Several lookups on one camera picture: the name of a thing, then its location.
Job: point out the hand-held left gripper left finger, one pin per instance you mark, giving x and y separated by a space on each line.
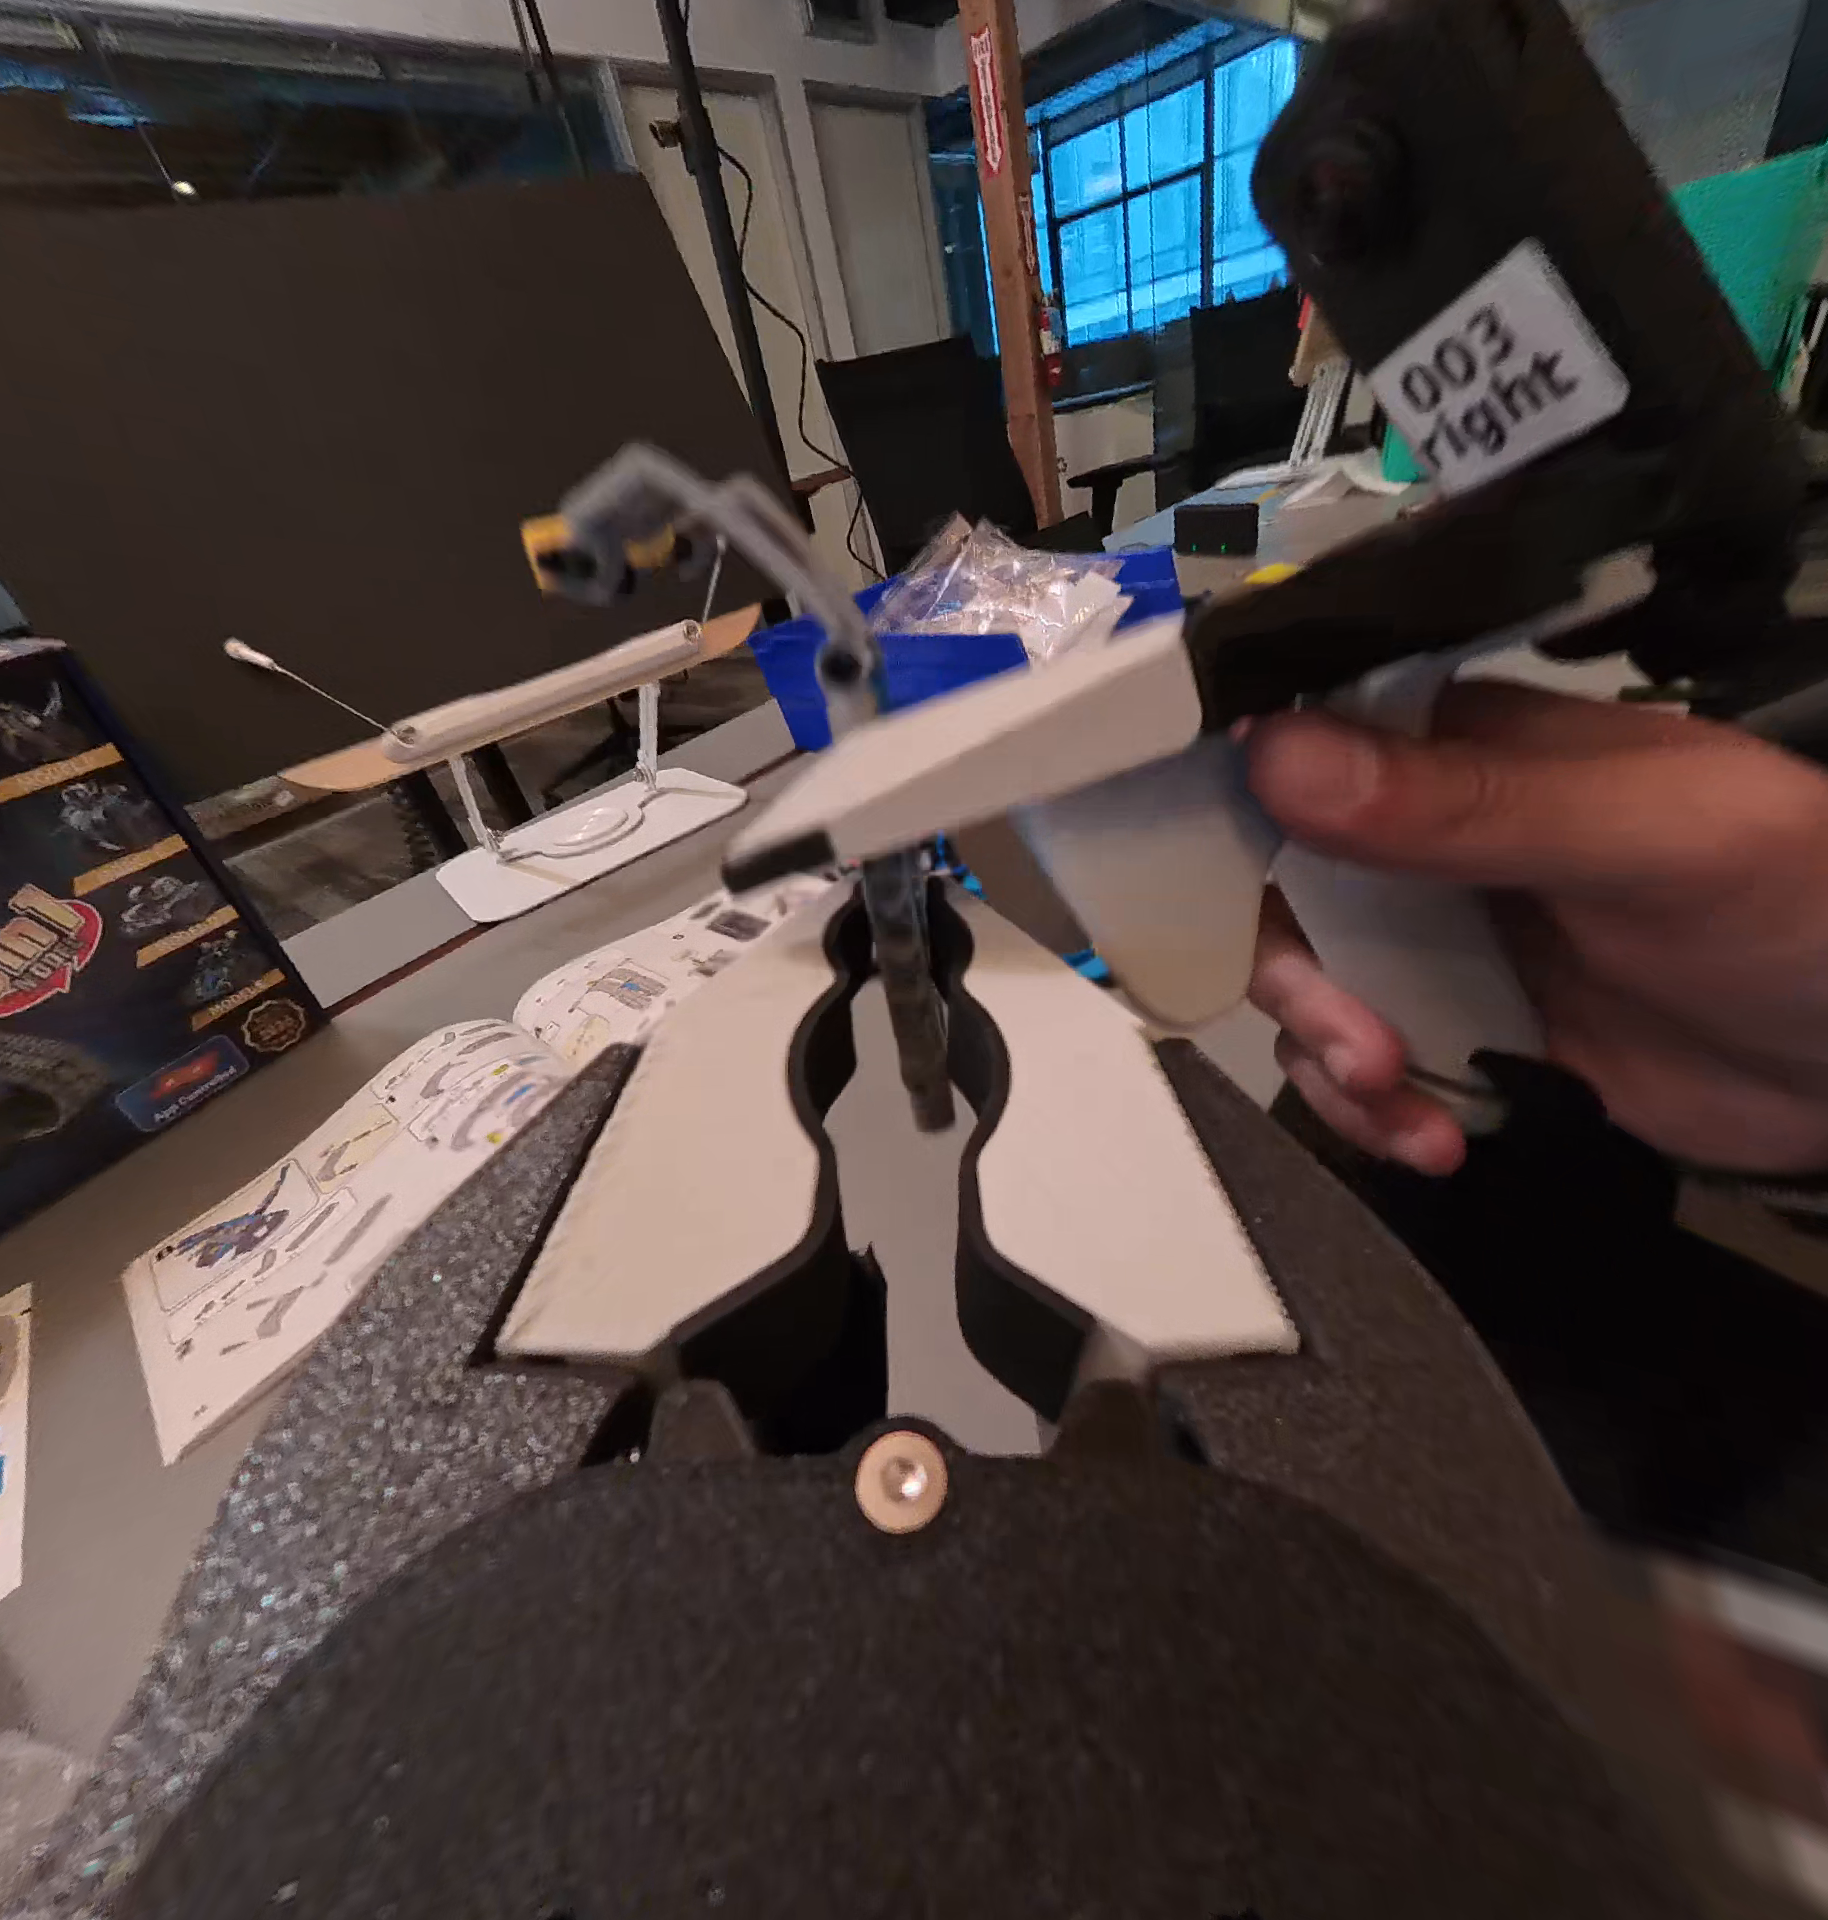
688 1185

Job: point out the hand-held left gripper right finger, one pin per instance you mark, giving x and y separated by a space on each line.
1124 1185

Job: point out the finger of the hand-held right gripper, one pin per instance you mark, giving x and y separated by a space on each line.
1004 720

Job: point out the grey blue toy assembly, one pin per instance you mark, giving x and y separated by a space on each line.
914 1021

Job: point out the yellow toy connector pin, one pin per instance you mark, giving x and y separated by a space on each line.
552 547

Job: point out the person's right hand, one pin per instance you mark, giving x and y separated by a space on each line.
1678 930

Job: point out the clear plastic bag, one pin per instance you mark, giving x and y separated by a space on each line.
1004 592

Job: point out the blue storage bin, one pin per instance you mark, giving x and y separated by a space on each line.
779 682

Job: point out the small black box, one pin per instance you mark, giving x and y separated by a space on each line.
1214 527

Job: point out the open instruction booklet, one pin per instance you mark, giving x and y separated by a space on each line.
328 1200

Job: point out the person's grey sweatshirt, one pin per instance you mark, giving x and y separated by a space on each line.
1602 1350

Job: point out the black light stand pole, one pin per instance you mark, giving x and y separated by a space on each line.
718 225

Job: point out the toy set cardboard box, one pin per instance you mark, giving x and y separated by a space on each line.
87 930

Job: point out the large black panel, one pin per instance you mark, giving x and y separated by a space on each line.
328 450

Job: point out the wooden post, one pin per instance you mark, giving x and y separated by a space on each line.
1012 225

